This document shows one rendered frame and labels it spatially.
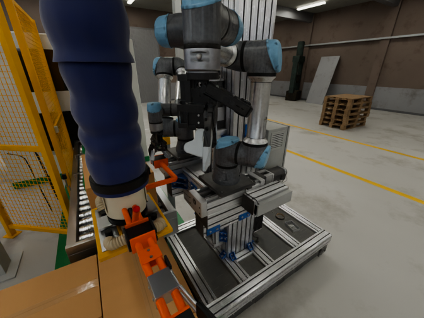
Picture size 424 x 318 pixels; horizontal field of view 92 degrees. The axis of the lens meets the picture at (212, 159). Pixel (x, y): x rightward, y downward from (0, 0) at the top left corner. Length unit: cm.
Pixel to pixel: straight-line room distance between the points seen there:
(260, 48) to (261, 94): 16
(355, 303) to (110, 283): 170
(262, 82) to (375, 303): 183
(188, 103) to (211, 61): 10
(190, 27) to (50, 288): 139
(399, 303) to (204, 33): 221
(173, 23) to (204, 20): 17
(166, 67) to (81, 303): 140
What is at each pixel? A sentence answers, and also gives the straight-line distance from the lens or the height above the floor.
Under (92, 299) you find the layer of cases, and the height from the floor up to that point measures 54.
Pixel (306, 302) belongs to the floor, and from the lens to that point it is 197.
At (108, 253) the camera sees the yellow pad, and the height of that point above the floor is 95.
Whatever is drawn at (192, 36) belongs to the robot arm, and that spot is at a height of 164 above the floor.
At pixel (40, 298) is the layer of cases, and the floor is 54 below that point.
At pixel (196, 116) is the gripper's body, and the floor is 149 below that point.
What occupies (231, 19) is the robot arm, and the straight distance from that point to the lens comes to 52.
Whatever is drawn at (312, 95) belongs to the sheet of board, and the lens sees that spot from 1161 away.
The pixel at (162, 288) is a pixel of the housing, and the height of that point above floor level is 107.
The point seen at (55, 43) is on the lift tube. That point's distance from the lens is 79.
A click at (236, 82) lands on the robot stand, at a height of 151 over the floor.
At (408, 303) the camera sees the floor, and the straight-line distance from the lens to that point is 234.
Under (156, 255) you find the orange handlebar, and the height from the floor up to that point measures 107.
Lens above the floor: 158
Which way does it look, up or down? 24 degrees down
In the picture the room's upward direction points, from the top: straight up
